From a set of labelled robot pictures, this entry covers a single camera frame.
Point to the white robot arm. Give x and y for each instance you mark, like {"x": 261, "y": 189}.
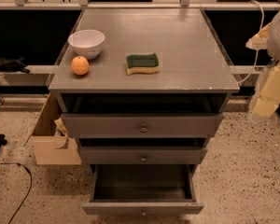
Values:
{"x": 273, "y": 40}

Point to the grey bottom drawer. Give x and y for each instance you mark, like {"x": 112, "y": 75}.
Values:
{"x": 134, "y": 189}

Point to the grey middle drawer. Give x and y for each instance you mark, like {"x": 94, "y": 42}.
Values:
{"x": 142, "y": 155}

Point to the grey top drawer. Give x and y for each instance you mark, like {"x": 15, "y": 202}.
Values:
{"x": 141, "y": 125}

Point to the grey drawer cabinet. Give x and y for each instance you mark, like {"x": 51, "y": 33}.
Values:
{"x": 194, "y": 77}

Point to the orange fruit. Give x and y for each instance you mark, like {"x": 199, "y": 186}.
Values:
{"x": 80, "y": 65}

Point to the black object on rail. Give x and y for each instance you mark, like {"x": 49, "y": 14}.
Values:
{"x": 13, "y": 65}

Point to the green yellow sponge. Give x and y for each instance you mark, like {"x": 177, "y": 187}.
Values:
{"x": 142, "y": 64}

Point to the grey drawer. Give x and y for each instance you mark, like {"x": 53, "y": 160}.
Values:
{"x": 142, "y": 155}
{"x": 141, "y": 125}
{"x": 134, "y": 189}

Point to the white bowl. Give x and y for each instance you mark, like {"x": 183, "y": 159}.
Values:
{"x": 87, "y": 43}

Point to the cardboard box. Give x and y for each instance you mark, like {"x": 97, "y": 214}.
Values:
{"x": 50, "y": 145}

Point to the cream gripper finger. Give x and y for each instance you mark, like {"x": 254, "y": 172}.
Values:
{"x": 259, "y": 40}
{"x": 266, "y": 99}

